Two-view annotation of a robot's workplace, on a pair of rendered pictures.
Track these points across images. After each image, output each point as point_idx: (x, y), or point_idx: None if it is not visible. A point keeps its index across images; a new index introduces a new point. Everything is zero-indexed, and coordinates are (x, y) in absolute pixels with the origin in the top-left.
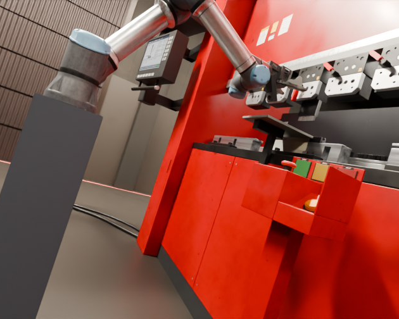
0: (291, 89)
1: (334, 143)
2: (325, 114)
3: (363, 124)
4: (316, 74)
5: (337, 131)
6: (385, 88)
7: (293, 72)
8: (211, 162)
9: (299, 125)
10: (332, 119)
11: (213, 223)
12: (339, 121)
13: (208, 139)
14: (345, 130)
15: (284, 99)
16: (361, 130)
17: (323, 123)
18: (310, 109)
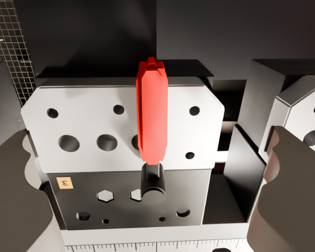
0: (258, 143)
1: (212, 5)
2: (244, 73)
3: (160, 51)
4: (83, 197)
5: (209, 35)
6: None
7: (245, 215)
8: None
9: (308, 49)
10: (225, 62)
11: None
12: (208, 56)
13: None
14: (192, 37)
15: (291, 91)
16: (159, 38)
17: (244, 53)
18: (66, 8)
